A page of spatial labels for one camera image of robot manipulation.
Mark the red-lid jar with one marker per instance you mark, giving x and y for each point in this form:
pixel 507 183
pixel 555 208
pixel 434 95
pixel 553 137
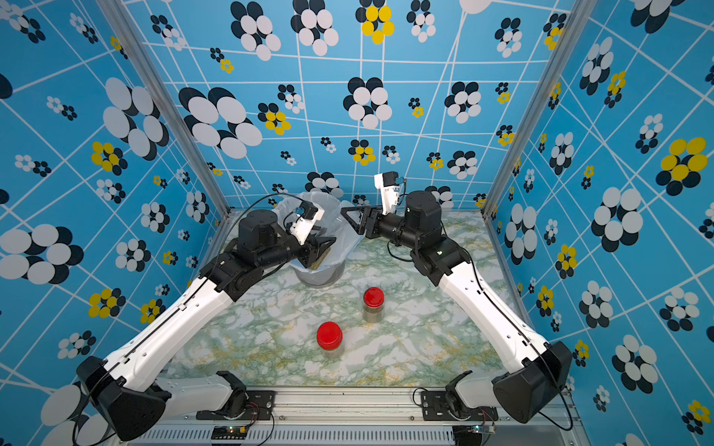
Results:
pixel 329 338
pixel 373 305

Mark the circuit board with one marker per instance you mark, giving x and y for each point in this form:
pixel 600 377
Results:
pixel 470 436
pixel 229 433

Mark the right circuit board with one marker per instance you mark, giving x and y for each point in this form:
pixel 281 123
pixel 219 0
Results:
pixel 470 436

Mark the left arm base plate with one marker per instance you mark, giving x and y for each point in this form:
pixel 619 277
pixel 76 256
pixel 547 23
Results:
pixel 256 405

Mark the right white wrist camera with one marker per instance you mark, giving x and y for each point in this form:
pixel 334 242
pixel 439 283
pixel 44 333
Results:
pixel 390 191

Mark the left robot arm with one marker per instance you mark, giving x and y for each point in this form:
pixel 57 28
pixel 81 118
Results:
pixel 125 388

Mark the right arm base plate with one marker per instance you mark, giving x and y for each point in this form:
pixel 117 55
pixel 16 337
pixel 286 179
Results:
pixel 440 405

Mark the left circuit board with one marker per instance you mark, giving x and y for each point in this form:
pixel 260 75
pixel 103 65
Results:
pixel 229 433

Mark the grey trash bin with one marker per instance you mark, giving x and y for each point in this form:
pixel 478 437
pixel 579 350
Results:
pixel 320 277

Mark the aluminium front rail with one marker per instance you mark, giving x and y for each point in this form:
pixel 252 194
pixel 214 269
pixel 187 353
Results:
pixel 367 416

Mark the white bin liner bag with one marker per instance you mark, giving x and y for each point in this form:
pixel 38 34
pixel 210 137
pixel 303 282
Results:
pixel 332 224

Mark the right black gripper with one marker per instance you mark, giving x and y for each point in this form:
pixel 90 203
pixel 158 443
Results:
pixel 373 219

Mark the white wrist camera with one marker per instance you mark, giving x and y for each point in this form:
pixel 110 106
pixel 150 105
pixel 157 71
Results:
pixel 309 214
pixel 390 191

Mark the near red-lid jar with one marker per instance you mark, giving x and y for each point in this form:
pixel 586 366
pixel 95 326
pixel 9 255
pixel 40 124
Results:
pixel 329 338

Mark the far red-lid jar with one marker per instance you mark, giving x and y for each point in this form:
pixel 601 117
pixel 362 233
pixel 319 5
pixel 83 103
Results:
pixel 373 305

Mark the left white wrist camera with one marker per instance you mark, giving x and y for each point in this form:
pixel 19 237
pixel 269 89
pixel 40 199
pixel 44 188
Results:
pixel 309 214

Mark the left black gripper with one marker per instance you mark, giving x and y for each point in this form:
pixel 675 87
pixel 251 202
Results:
pixel 312 248

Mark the left aluminium corner post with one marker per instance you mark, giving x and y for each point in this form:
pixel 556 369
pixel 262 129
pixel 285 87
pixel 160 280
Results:
pixel 118 19

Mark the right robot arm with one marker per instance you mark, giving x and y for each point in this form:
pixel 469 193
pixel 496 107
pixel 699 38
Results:
pixel 536 370

